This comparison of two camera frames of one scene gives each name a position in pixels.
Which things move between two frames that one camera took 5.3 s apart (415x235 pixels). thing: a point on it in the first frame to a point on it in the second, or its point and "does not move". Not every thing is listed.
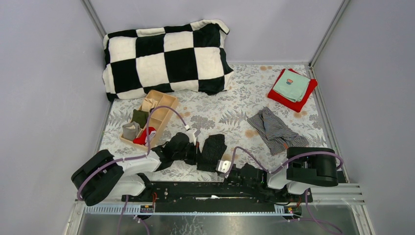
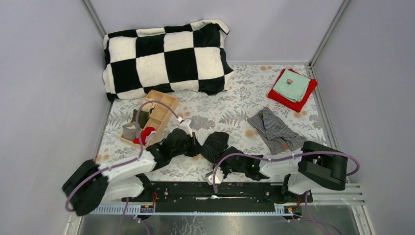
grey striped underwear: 277,135 does not move
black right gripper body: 236,176 to 227,167
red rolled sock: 143,138 does not move
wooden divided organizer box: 135,132 does not move
